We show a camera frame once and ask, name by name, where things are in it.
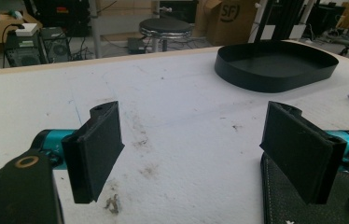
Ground black power adapter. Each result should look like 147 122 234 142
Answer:
127 36 147 54

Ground black oval tray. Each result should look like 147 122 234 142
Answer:
214 40 340 93

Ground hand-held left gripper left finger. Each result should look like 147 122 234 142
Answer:
61 100 126 204

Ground brown cardboard box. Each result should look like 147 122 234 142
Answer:
194 0 259 47

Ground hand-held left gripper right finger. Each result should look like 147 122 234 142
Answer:
258 100 348 205

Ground round black stool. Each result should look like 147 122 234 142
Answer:
138 17 193 53

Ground white small box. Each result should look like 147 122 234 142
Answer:
15 22 40 37

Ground grey metal table leg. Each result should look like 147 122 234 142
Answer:
88 0 103 60

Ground black computer tower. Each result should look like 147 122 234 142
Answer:
4 31 45 68
39 26 73 64

